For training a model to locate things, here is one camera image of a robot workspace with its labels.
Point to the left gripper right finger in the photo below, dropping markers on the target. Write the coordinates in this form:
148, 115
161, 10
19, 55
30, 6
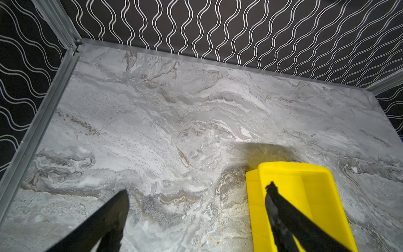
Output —
292, 229

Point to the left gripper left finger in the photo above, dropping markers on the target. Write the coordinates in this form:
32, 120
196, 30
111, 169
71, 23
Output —
103, 228

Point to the yellow plastic bin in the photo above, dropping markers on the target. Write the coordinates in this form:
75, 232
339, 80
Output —
309, 188

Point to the aluminium right frame bar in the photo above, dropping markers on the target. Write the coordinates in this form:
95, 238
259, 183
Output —
386, 83

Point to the aluminium frame bar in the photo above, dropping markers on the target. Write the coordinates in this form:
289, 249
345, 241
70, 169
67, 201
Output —
386, 83
39, 51

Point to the aluminium left frame bar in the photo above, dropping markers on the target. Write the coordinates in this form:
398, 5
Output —
39, 51

